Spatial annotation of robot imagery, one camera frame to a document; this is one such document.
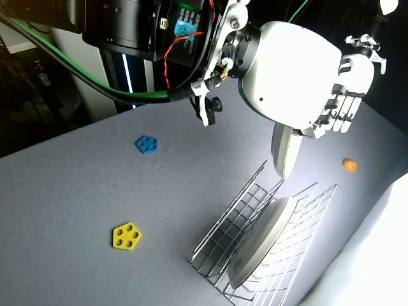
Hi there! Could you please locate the yellow pentagon block with holes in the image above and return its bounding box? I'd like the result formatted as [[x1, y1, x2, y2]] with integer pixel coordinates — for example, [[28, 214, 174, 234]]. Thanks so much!
[[112, 222, 143, 251]]

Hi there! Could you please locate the green cable with grey plug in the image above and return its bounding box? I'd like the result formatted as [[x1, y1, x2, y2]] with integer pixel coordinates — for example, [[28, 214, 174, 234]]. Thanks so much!
[[286, 0, 310, 25]]

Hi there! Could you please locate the brown swirl cookie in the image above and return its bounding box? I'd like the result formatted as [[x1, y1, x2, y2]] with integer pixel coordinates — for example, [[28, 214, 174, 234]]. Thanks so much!
[[342, 157, 358, 173]]

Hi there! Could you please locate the white plate with black rim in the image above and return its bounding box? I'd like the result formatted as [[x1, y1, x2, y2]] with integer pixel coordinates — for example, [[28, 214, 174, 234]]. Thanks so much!
[[228, 196, 298, 290]]

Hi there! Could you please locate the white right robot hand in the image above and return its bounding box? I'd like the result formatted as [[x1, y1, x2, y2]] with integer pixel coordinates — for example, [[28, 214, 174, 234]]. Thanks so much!
[[237, 20, 347, 181]]

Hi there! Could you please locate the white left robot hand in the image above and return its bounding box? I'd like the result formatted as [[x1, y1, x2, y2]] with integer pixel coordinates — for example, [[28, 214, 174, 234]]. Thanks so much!
[[333, 53, 376, 135]]

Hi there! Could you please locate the blue pentagon block with holes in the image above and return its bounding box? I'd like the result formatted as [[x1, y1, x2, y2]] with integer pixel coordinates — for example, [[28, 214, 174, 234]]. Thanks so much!
[[135, 135, 160, 156]]

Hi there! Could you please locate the white column with light strip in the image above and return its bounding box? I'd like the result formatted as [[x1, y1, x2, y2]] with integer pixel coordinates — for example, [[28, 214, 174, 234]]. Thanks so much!
[[50, 27, 154, 124]]

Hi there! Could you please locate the silver wire dish rack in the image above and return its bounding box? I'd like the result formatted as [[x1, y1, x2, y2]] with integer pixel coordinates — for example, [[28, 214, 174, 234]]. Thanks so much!
[[188, 160, 338, 303]]

